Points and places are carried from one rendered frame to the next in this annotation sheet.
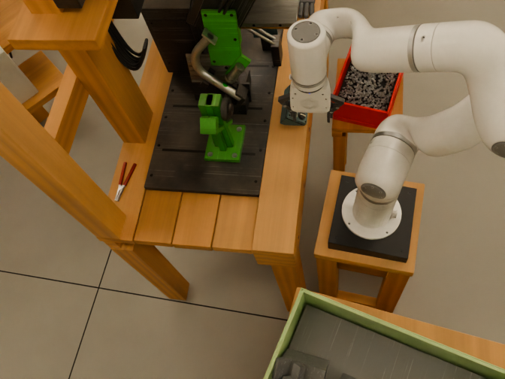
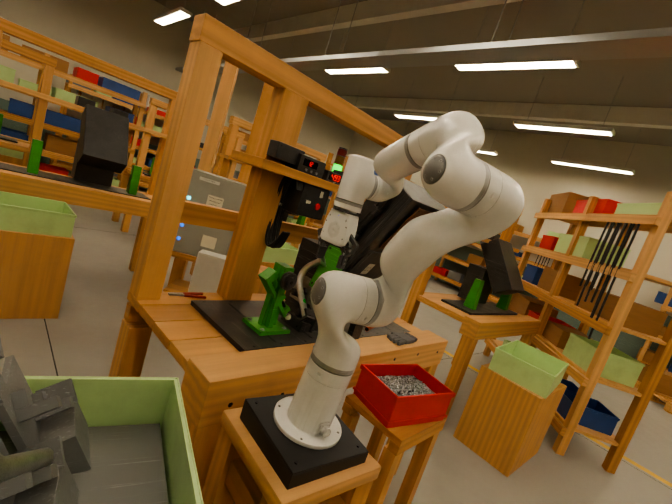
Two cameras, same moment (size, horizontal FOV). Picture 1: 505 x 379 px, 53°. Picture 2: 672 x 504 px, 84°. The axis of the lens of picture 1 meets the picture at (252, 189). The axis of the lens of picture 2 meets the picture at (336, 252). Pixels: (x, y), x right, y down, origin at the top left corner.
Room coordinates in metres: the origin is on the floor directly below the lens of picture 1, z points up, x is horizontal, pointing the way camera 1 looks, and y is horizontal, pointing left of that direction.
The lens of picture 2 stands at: (-0.31, -0.55, 1.49)
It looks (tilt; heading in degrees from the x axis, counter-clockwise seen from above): 8 degrees down; 17
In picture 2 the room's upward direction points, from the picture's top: 18 degrees clockwise
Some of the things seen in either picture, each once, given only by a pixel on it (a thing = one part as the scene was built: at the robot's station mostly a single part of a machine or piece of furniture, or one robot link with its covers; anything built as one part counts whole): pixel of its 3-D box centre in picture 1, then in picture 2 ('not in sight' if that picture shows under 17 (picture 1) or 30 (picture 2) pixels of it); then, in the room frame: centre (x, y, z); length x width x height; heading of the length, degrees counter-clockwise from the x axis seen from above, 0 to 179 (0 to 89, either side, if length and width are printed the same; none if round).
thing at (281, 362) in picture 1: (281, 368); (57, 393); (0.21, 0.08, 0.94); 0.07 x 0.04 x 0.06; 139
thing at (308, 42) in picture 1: (308, 50); (357, 179); (0.75, -0.22, 1.55); 0.09 x 0.08 x 0.13; 138
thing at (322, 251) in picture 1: (370, 220); (299, 444); (0.58, -0.34, 0.83); 0.32 x 0.32 x 0.04; 59
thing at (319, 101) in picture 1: (309, 91); (341, 226); (0.74, -0.21, 1.41); 0.10 x 0.07 x 0.11; 66
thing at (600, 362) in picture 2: not in sight; (569, 299); (4.36, -1.82, 1.19); 2.30 x 0.55 x 2.39; 13
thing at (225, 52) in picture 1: (224, 31); (333, 269); (1.26, -0.08, 1.17); 0.13 x 0.12 x 0.20; 156
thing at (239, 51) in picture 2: not in sight; (337, 109); (1.48, 0.22, 1.89); 1.50 x 0.09 x 0.09; 156
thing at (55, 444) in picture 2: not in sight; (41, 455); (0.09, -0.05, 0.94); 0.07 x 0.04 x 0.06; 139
